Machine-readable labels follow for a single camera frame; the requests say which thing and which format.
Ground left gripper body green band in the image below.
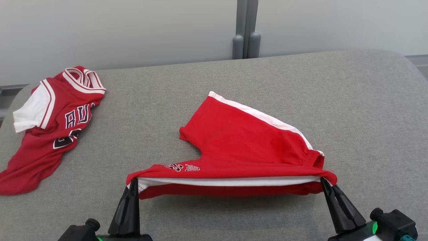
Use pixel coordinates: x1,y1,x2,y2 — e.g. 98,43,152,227
97,234,153,241

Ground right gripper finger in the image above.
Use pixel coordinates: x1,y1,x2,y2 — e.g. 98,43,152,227
332,184,367,232
320,177,348,234

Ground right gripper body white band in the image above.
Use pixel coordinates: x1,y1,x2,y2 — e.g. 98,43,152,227
328,221,382,241

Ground grey double partition post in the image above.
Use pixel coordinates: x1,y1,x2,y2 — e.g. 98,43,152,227
232,0,261,60

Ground red jersey white sleeves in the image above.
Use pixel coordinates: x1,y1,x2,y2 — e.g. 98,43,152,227
0,66,107,196

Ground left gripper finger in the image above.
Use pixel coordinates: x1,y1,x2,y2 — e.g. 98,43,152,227
108,178,134,236
124,178,141,236

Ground red shorts white side stripe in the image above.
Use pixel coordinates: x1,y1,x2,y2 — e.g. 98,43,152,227
126,91,338,200

